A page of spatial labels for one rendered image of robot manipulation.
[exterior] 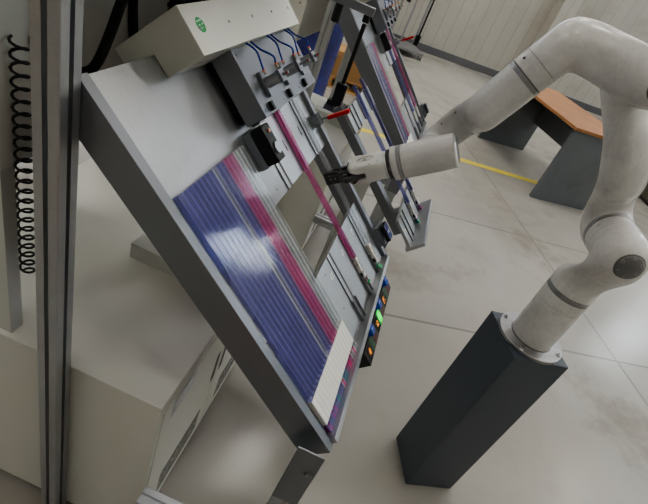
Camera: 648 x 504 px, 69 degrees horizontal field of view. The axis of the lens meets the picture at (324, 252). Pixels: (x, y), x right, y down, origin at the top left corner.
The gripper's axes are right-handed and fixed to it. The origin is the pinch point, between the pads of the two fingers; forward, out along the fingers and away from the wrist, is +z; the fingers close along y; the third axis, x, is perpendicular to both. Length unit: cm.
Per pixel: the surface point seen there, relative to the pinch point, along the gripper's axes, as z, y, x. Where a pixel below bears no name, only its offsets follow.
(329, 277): -1.3, 26.3, 14.5
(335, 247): -0.9, 16.3, 12.3
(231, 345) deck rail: 4, 60, 5
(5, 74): 20, 58, -43
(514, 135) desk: -58, -457, 145
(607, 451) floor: -66, -52, 169
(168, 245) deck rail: 6, 60, -14
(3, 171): 30, 58, -31
